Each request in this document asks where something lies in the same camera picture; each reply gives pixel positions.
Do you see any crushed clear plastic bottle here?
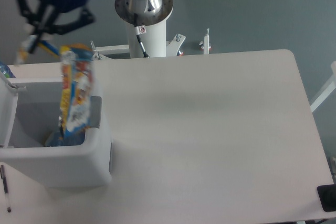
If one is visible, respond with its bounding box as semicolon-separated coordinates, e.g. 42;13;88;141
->
44;130;86;147

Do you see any black white pen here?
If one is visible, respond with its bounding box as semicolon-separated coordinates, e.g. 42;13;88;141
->
1;165;12;213

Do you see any blue foil snack wrapper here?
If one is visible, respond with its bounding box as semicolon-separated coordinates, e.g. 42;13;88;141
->
58;43;94;145

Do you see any white pedestal foot middle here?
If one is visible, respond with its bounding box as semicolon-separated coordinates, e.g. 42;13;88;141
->
166;34;186;57

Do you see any blue bottle behind bin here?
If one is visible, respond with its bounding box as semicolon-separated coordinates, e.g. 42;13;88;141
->
0;62;16;78

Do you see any white trash can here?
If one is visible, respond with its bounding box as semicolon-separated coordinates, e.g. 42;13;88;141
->
1;77;113;188

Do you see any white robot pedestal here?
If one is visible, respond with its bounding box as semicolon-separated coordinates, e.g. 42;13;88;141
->
120;5;173;58

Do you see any black device at edge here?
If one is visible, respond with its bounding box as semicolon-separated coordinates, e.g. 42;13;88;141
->
317;184;335;212

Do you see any black cable on pedestal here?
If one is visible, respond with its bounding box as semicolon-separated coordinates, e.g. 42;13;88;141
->
133;13;150;59

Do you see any white pedestal foot right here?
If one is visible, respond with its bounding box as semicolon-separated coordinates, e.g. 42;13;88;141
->
199;28;212;55

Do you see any white pedestal foot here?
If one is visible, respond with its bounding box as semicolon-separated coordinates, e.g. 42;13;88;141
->
90;40;130;60
199;28;212;55
166;34;186;57

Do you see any white pedestal foot left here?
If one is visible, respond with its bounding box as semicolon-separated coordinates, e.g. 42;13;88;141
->
90;40;130;60

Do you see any white frame bar right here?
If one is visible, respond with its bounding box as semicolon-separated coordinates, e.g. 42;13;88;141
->
310;61;335;113

